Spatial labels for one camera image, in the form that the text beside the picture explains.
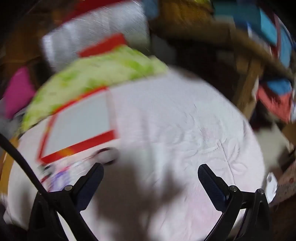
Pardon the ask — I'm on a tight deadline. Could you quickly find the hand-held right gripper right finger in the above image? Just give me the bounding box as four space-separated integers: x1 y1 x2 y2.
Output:
198 164 270 241

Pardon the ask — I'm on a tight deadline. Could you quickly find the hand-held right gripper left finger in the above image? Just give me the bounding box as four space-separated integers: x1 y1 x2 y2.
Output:
28 163 104 241

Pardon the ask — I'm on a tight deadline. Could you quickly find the red cardboard box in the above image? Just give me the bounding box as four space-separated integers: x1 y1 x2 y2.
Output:
36 86 121 165

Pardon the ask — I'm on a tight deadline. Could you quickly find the small white object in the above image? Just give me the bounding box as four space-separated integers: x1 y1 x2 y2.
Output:
265 173 278 202

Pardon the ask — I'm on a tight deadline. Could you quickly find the pink blanket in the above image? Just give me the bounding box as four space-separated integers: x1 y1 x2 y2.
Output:
3 70 266 241

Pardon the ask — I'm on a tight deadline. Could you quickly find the red cloth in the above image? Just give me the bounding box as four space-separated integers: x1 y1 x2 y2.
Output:
257 83 295 124

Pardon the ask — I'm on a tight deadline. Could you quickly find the grey cloth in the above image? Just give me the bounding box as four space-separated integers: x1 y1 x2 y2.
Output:
0 97 22 140

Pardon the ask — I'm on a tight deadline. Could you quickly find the green floral pillow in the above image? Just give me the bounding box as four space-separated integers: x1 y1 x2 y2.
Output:
21 45 170 133

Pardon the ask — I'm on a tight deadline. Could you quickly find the magenta pillow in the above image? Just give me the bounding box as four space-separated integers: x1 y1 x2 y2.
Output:
2 67 36 119

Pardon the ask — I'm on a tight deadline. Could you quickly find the wooden shelf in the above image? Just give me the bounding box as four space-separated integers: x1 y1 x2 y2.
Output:
150 21 296 116

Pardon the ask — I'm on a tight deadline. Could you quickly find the blue box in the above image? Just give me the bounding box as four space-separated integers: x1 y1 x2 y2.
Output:
213 3 294 67

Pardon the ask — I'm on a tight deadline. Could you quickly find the wicker basket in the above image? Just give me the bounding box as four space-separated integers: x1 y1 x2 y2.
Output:
159 0 216 26

